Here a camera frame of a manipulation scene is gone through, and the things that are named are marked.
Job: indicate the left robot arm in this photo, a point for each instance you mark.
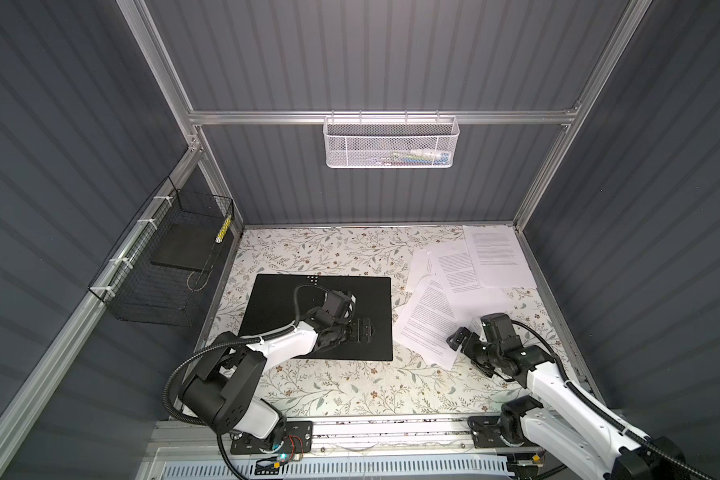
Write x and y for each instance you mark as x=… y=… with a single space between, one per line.
x=216 y=386

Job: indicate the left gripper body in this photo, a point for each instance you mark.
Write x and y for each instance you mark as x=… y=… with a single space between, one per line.
x=341 y=332

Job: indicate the floral table mat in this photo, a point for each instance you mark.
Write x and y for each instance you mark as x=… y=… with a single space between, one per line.
x=405 y=385

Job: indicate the yellow marker pen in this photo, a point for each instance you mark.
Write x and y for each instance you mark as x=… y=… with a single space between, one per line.
x=223 y=230

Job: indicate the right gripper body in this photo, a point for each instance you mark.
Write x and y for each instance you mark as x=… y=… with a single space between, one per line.
x=480 y=353

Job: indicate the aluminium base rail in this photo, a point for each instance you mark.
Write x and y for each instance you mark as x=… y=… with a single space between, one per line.
x=376 y=446

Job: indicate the pens in white basket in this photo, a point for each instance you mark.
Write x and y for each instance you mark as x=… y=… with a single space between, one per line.
x=415 y=157

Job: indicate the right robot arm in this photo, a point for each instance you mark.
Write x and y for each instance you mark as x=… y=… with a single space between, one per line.
x=570 y=408

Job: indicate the printed paper sheet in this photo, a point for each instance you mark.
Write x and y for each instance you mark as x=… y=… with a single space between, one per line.
x=455 y=272
x=431 y=316
x=420 y=267
x=497 y=257

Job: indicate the black clip folder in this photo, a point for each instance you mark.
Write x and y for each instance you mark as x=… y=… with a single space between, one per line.
x=277 y=299

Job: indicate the black wire basket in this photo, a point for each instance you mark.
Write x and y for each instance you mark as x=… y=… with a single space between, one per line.
x=166 y=268

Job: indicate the white wire mesh basket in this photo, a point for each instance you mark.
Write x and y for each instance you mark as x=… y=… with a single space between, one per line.
x=350 y=139

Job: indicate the black pad in basket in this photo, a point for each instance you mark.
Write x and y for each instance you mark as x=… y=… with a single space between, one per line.
x=186 y=247

